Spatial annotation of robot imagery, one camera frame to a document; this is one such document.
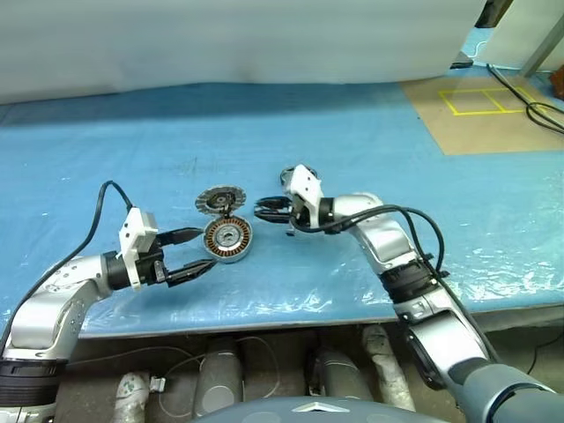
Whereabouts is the brown box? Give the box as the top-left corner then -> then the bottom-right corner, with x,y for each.
550,65 -> 564,100

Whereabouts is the aluminium frame post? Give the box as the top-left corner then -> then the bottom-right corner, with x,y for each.
522,12 -> 564,78

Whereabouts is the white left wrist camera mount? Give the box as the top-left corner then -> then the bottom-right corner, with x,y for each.
116,206 -> 160,293

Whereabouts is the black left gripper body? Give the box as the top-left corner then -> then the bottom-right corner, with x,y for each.
134,234 -> 170,290

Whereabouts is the white foam backdrop sheet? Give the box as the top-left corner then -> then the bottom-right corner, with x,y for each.
0,0 -> 494,107

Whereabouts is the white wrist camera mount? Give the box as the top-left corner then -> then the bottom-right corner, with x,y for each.
116,206 -> 160,293
280,163 -> 325,231

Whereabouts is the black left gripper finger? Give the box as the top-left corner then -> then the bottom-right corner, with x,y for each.
166,259 -> 219,287
157,226 -> 207,247

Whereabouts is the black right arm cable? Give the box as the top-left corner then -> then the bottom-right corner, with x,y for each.
293,204 -> 501,367

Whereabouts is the white wrapped pole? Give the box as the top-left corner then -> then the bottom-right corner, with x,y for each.
115,369 -> 151,423
361,324 -> 416,413

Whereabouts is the thin white wire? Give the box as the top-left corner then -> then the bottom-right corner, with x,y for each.
77,336 -> 283,418

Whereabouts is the spoked silver rotor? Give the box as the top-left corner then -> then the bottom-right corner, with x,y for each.
198,187 -> 242,216

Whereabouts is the blue plastic table cover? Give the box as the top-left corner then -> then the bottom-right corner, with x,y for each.
0,81 -> 564,340

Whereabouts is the brown cardboard sheet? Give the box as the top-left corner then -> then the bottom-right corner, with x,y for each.
398,74 -> 564,156

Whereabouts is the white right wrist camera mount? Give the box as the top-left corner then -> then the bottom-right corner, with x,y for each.
280,163 -> 325,231

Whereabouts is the dark grey rounded cylinder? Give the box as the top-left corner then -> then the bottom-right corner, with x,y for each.
308,346 -> 375,403
196,337 -> 243,418

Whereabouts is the thin black floor cable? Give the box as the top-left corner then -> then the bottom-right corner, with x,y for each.
526,334 -> 564,375

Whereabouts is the white upright panel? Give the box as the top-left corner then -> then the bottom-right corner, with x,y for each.
479,0 -> 560,71

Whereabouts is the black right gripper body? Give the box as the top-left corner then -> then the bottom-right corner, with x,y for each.
288,195 -> 313,234

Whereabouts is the round silver motor lid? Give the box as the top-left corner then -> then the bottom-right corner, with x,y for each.
195,184 -> 246,219

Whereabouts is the grey robot torso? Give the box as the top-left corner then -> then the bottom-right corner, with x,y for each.
189,395 -> 379,423

